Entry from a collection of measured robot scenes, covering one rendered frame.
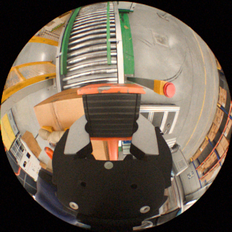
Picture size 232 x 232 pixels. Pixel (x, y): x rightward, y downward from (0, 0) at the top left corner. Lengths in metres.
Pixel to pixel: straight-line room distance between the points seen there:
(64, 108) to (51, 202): 0.39
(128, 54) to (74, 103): 1.23
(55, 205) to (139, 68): 1.62
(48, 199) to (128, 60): 1.58
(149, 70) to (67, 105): 1.33
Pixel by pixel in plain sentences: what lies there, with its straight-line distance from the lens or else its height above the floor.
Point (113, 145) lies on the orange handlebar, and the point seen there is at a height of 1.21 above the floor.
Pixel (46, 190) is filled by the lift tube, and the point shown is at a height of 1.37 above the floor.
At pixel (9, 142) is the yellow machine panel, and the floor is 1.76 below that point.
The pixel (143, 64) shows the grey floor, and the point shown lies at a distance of 1.42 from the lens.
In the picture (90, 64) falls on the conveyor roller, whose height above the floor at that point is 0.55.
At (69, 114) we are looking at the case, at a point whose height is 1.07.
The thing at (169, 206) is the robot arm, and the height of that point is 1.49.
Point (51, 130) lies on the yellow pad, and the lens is 0.43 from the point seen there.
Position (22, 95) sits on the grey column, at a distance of 1.30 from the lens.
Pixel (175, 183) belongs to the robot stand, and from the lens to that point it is 0.93.
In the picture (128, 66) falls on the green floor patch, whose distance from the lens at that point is 1.34.
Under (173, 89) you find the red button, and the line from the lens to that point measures 0.38.
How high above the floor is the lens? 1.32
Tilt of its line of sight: 61 degrees down
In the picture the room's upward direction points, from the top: 177 degrees clockwise
